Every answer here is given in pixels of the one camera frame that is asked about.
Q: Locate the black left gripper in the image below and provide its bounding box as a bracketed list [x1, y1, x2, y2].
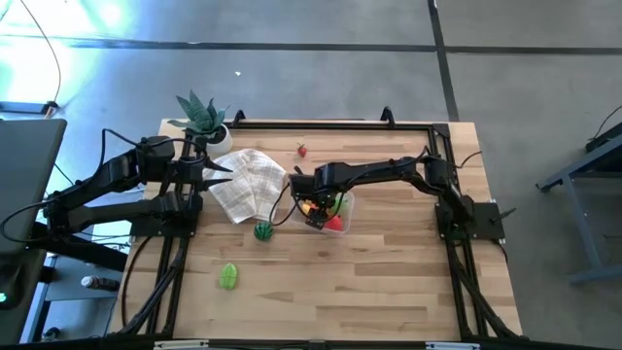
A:
[173, 155, 234, 193]

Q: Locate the green textured toy fruit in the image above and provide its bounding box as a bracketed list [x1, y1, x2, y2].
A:
[328, 192, 350, 218]

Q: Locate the green toy watermelon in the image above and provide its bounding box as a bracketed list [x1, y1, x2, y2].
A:
[253, 221, 275, 243]

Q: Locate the light green toy gourd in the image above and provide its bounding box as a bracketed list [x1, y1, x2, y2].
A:
[218, 262, 239, 292]

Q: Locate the clear plastic tupperware container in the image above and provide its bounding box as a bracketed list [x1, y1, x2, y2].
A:
[289, 188, 356, 235]

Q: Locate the white plant pot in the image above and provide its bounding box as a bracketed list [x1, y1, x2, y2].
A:
[199, 123, 234, 155]

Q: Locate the white checked cloth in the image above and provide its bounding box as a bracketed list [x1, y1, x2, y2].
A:
[202, 148, 288, 226]

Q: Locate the green artificial plant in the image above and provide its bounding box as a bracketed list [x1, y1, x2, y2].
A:
[167, 89, 230, 137]

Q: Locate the white paper box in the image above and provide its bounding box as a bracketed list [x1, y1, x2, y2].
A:
[91, 221, 133, 250]

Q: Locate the black desk support bar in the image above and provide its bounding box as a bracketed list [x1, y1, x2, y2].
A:
[31, 221, 128, 272]

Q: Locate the brown bottle white cap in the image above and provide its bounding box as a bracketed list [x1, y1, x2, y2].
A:
[80, 274, 121, 293]

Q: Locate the grey desk panel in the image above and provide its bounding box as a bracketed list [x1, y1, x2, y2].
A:
[0, 118, 68, 257]

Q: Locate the black computer case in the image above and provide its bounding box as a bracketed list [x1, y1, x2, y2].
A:
[0, 247, 48, 344]

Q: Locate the black aluminium table frame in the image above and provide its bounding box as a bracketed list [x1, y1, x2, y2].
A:
[109, 105, 525, 349]

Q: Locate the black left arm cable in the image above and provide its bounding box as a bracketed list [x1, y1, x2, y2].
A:
[0, 127, 147, 244]

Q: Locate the white bracket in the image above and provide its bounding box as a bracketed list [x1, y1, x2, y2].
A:
[426, 341, 481, 350]
[154, 339, 210, 350]

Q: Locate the thin floor cable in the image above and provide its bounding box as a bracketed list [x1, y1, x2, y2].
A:
[17, 0, 63, 118]

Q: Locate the blue grey table frame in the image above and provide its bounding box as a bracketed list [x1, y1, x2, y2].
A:
[536, 104, 622, 286]

